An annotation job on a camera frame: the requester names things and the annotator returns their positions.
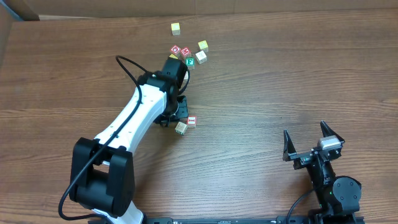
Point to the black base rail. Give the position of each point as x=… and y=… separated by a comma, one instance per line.
x=277, y=220

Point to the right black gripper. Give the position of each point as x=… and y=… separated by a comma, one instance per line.
x=306, y=155

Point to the red I block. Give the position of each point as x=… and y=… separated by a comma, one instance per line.
x=192, y=121

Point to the yellow block left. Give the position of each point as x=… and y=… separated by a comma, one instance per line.
x=173, y=56

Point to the red M block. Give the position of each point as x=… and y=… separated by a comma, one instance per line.
x=185, y=53

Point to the cardboard wall panel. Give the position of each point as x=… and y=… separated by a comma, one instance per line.
x=32, y=9

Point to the red O block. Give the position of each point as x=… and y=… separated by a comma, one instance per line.
x=175, y=50

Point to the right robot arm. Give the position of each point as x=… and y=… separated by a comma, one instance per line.
x=338, y=196

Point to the white green picture block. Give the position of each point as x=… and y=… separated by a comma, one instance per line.
x=181, y=128

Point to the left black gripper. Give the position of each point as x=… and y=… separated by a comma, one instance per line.
x=181, y=107

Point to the far yellow wooden block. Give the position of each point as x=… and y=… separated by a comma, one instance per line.
x=175, y=28

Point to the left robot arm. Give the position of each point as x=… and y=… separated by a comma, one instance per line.
x=102, y=183

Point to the yellow block right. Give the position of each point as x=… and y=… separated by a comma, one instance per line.
x=203, y=46

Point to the white blue picture block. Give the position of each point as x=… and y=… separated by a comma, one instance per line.
x=187, y=76

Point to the plain white wooden block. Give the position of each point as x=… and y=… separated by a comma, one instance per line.
x=201, y=57

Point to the green F block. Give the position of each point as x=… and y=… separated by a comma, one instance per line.
x=190, y=63

